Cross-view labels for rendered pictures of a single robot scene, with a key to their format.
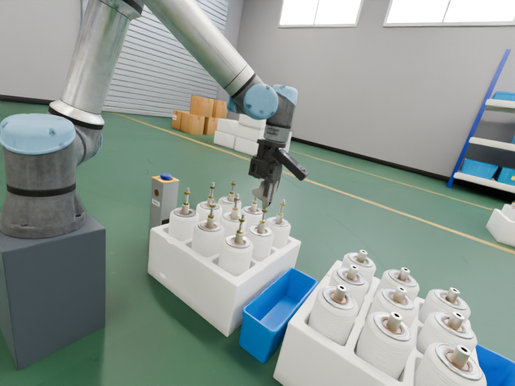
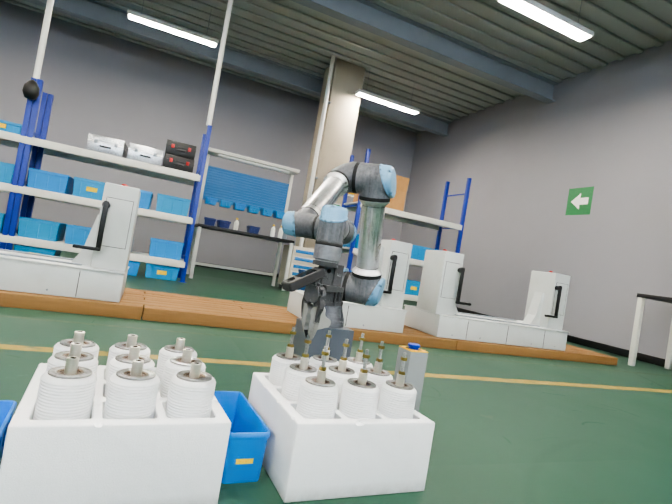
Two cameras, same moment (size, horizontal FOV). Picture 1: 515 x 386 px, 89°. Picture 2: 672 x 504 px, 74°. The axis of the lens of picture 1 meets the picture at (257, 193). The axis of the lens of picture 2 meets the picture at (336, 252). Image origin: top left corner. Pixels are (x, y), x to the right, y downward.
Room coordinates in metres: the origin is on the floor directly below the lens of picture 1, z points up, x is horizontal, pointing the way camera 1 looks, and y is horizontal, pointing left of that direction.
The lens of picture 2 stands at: (1.47, -1.04, 0.55)
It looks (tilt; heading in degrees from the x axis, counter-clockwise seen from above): 1 degrees up; 123
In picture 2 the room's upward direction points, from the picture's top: 10 degrees clockwise
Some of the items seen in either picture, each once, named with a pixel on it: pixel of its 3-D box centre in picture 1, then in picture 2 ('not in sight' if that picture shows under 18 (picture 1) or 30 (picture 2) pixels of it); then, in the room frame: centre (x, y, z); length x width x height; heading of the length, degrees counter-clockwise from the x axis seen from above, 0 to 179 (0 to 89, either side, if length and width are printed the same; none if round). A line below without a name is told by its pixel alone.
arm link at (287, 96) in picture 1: (280, 106); (332, 226); (0.79, -0.02, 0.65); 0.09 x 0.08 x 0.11; 106
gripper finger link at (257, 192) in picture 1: (260, 194); (312, 320); (0.78, -0.01, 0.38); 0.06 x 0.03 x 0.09; 67
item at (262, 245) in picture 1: (255, 254); (297, 401); (0.79, -0.03, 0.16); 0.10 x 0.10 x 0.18
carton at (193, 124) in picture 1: (192, 123); not in sight; (4.50, 1.30, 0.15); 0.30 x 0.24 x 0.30; 54
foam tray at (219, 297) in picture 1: (226, 256); (332, 427); (0.85, 0.07, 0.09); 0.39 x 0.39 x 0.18; 58
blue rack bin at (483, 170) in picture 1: (477, 168); not in sight; (4.15, -3.24, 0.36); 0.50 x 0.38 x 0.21; 146
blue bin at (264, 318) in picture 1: (280, 309); (231, 432); (0.67, -0.14, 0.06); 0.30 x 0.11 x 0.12; 149
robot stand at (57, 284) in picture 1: (50, 276); (318, 361); (0.52, 0.46, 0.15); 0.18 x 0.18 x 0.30; 55
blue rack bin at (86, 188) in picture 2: not in sight; (94, 191); (-3.79, 1.77, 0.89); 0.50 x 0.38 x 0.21; 146
